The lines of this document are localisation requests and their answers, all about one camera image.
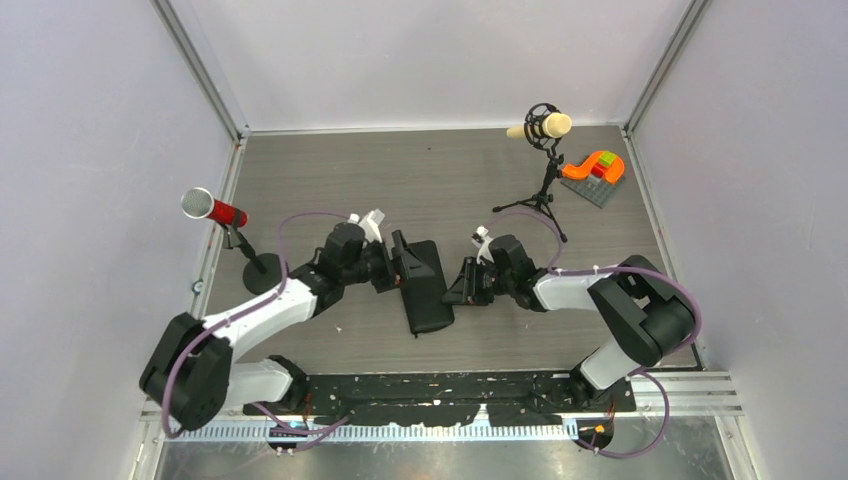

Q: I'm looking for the red silver microphone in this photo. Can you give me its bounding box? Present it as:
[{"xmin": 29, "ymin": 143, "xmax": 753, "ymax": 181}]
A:
[{"xmin": 181, "ymin": 187, "xmax": 249, "ymax": 228}]

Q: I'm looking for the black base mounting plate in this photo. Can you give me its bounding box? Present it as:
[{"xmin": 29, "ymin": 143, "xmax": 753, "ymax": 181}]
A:
[{"xmin": 264, "ymin": 370, "xmax": 636, "ymax": 427}]

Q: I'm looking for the beige microphone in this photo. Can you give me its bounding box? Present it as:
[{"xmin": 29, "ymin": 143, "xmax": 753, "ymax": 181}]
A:
[{"xmin": 506, "ymin": 112, "xmax": 572, "ymax": 140}]

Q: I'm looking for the black zip tool case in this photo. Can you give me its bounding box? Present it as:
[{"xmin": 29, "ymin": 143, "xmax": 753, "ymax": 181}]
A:
[{"xmin": 400, "ymin": 240, "xmax": 455, "ymax": 337}]

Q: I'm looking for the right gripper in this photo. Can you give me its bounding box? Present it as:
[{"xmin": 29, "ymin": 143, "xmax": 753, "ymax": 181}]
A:
[{"xmin": 444, "ymin": 257, "xmax": 515, "ymax": 307}]

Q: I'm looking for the green lego brick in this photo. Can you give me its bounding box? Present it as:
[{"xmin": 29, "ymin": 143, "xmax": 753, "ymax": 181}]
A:
[{"xmin": 598, "ymin": 151, "xmax": 618, "ymax": 168}]

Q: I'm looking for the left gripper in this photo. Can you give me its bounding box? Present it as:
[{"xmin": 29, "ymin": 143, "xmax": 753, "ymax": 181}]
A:
[{"xmin": 341, "ymin": 231, "xmax": 432, "ymax": 293}]

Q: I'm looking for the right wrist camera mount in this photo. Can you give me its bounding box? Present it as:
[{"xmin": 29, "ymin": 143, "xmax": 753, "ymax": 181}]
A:
[{"xmin": 472, "ymin": 225, "xmax": 493, "ymax": 264}]

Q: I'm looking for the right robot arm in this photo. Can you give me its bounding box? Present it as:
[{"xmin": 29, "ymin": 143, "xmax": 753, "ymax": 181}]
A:
[{"xmin": 442, "ymin": 235, "xmax": 699, "ymax": 411}]

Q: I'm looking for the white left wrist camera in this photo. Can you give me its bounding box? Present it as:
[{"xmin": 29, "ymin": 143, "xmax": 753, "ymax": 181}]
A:
[{"xmin": 347, "ymin": 209, "xmax": 385, "ymax": 243}]

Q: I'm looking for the grey lego baseplate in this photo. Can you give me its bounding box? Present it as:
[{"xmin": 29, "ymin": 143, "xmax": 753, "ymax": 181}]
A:
[{"xmin": 560, "ymin": 176, "xmax": 626, "ymax": 208}]

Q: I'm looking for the red lego brick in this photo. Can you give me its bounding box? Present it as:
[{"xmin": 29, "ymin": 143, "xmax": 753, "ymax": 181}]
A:
[{"xmin": 590, "ymin": 164, "xmax": 606, "ymax": 178}]

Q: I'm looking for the orange curved toy piece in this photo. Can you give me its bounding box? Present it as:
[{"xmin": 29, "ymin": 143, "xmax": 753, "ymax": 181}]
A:
[{"xmin": 561, "ymin": 150, "xmax": 626, "ymax": 183}]

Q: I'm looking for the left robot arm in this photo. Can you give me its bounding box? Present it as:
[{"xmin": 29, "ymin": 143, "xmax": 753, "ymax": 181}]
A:
[{"xmin": 139, "ymin": 220, "xmax": 441, "ymax": 431}]

